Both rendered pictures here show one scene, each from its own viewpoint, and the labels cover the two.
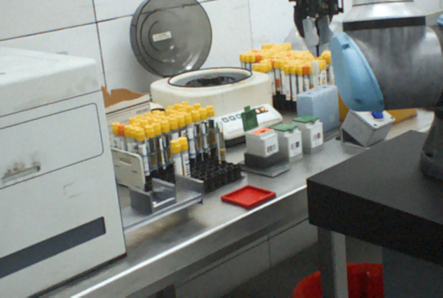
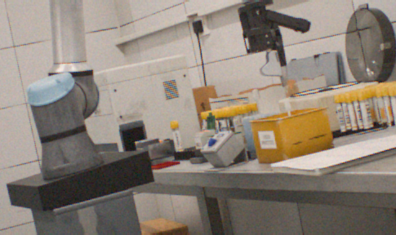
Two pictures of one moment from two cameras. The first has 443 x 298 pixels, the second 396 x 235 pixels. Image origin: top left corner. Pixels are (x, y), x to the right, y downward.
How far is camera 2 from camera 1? 2.93 m
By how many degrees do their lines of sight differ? 103
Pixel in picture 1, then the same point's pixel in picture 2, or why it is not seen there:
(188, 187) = (158, 148)
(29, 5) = (321, 16)
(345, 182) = not seen: hidden behind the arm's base
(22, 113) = not seen: hidden behind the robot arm
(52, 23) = (333, 29)
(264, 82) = (301, 101)
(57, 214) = (107, 134)
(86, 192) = (111, 129)
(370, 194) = not seen: hidden behind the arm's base
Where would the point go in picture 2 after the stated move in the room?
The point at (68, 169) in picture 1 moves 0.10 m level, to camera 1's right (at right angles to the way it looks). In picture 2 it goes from (106, 116) to (95, 119)
